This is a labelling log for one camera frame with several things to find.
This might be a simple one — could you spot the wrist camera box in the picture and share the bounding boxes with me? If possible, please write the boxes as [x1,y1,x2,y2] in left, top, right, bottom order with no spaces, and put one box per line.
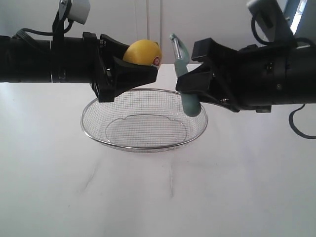
[58,0,90,25]
[246,0,295,45]

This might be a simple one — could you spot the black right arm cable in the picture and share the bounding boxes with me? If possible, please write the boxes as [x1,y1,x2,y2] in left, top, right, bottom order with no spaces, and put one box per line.
[251,9,316,139]

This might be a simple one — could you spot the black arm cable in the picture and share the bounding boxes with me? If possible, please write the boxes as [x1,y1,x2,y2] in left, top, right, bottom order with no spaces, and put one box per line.
[12,21,75,42]
[251,9,316,139]

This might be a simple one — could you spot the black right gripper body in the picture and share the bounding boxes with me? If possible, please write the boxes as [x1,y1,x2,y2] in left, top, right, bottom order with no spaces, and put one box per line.
[218,45,289,113]

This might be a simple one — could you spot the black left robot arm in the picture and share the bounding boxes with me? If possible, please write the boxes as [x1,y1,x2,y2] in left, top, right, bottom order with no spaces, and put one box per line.
[0,32,158,103]

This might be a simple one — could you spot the yellow lemon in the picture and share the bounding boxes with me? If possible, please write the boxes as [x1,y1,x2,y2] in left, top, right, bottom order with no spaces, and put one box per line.
[123,39,162,68]

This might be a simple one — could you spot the teal handled peeler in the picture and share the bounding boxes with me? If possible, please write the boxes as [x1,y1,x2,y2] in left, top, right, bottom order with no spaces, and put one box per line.
[169,33,201,118]

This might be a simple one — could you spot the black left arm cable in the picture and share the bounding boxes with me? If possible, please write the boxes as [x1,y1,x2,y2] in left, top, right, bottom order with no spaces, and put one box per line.
[12,21,75,42]

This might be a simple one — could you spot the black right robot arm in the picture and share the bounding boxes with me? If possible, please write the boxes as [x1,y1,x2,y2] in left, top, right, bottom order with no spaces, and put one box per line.
[176,38,316,113]

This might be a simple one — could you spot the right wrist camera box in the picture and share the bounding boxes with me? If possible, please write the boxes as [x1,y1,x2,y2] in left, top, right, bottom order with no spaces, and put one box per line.
[246,0,295,45]

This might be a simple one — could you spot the oval steel mesh basket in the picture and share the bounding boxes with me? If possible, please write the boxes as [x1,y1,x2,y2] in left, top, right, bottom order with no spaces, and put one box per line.
[80,88,208,153]

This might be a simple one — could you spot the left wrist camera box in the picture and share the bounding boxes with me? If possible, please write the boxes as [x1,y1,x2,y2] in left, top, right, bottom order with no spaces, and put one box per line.
[58,0,90,25]

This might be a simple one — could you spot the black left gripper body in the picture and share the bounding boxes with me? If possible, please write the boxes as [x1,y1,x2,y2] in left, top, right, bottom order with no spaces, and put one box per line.
[82,32,115,103]

